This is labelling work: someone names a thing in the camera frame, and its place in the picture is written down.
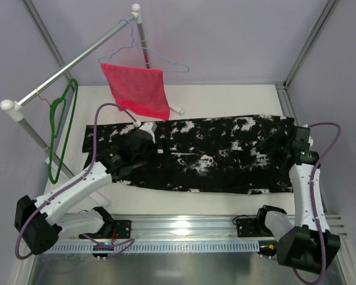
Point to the blue wire hanger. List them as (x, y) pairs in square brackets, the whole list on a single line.
[(134, 44)]

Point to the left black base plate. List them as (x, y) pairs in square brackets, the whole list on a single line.
[(116, 229)]

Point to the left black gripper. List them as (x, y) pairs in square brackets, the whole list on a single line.
[(159, 145)]

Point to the aluminium front rail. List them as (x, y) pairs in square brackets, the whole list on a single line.
[(181, 225)]

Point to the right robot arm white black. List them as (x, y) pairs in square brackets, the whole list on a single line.
[(307, 244)]

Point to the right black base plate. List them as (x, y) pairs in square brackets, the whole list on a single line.
[(246, 227)]

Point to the perforated cable duct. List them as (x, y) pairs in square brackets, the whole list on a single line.
[(159, 247)]

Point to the silver white clothes rack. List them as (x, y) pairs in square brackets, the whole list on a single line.
[(13, 109)]

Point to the red cloth towel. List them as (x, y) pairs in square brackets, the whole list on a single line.
[(139, 90)]

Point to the black white tie-dye trousers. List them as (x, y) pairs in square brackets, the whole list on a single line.
[(214, 155)]

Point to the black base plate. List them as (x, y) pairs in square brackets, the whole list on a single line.
[(116, 229), (246, 227)]

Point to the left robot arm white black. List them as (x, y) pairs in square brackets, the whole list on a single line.
[(41, 221)]

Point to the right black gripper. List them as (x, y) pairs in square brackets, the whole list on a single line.
[(280, 142)]

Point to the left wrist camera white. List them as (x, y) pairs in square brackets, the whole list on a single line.
[(150, 128)]

